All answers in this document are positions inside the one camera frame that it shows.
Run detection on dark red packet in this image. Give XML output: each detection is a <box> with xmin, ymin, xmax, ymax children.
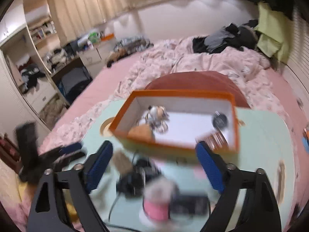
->
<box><xmin>195</xmin><ymin>130</ymin><xmax>230</xmax><ymax>148</ymax></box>

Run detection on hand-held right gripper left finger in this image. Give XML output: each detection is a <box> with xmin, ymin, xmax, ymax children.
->
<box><xmin>26</xmin><ymin>140</ymin><xmax>114</xmax><ymax>232</ymax></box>

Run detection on pink and white cylinder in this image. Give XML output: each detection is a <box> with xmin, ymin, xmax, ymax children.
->
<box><xmin>142</xmin><ymin>179</ymin><xmax>179</xmax><ymax>223</ymax></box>

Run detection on red pillow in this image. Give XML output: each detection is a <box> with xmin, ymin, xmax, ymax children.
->
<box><xmin>145</xmin><ymin>71</ymin><xmax>250</xmax><ymax>108</ymax></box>

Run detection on dark suitcase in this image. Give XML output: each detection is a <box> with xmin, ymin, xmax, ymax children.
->
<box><xmin>57</xmin><ymin>66</ymin><xmax>93</xmax><ymax>104</ymax></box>

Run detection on pile of dark clothes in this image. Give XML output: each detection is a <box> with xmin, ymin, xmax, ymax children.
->
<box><xmin>192</xmin><ymin>23</ymin><xmax>260</xmax><ymax>54</ymax></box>

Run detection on pink bed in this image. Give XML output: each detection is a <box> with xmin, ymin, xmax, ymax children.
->
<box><xmin>39</xmin><ymin>60</ymin><xmax>309</xmax><ymax>232</ymax></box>

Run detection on pale green folding table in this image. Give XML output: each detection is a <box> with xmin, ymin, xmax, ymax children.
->
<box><xmin>72</xmin><ymin>99</ymin><xmax>296</xmax><ymax>232</ymax></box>

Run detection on black cable tangle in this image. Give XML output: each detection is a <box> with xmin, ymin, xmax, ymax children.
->
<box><xmin>109</xmin><ymin>155</ymin><xmax>162</xmax><ymax>223</ymax></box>

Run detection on black rectangular device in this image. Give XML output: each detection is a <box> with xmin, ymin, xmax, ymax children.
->
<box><xmin>170</xmin><ymin>194</ymin><xmax>210</xmax><ymax>217</ymax></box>

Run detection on orange cardboard box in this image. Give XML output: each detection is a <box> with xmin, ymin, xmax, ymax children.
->
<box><xmin>109</xmin><ymin>90</ymin><xmax>240</xmax><ymax>161</ymax></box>

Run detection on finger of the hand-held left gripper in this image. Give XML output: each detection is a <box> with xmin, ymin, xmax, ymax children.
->
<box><xmin>52</xmin><ymin>151</ymin><xmax>87</xmax><ymax>172</ymax></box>
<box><xmin>39</xmin><ymin>142</ymin><xmax>82</xmax><ymax>161</ymax></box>

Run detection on white bedside drawer cabinet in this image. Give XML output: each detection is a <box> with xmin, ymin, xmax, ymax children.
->
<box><xmin>78</xmin><ymin>42</ymin><xmax>116</xmax><ymax>72</ymax></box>

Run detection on patterned clothes pile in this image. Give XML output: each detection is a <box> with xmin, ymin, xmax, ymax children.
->
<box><xmin>106</xmin><ymin>36</ymin><xmax>154</xmax><ymax>68</ymax></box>

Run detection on green-lidded container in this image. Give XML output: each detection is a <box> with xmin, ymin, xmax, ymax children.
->
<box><xmin>88</xmin><ymin>32</ymin><xmax>100</xmax><ymax>45</ymax></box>

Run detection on beige curtain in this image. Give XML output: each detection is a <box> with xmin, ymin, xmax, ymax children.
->
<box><xmin>46</xmin><ymin>0</ymin><xmax>238</xmax><ymax>44</ymax></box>

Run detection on pink floral blanket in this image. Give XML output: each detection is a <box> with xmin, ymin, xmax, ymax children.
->
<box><xmin>40</xmin><ymin>37</ymin><xmax>297</xmax><ymax>150</ymax></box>

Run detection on black round object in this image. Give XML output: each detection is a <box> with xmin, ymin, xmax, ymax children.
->
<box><xmin>212</xmin><ymin>112</ymin><xmax>228</xmax><ymax>128</ymax></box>

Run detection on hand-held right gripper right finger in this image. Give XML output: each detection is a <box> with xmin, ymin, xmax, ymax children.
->
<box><xmin>195</xmin><ymin>141</ymin><xmax>283</xmax><ymax>232</ymax></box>

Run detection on toy figure with black hat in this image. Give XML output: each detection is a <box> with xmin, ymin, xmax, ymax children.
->
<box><xmin>145</xmin><ymin>105</ymin><xmax>169</xmax><ymax>133</ymax></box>

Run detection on white shelf unit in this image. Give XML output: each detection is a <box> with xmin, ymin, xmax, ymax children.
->
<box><xmin>0</xmin><ymin>0</ymin><xmax>70</xmax><ymax>131</ymax></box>

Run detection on light green hanging cloth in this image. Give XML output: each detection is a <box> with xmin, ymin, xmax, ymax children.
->
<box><xmin>253</xmin><ymin>2</ymin><xmax>294</xmax><ymax>63</ymax></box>

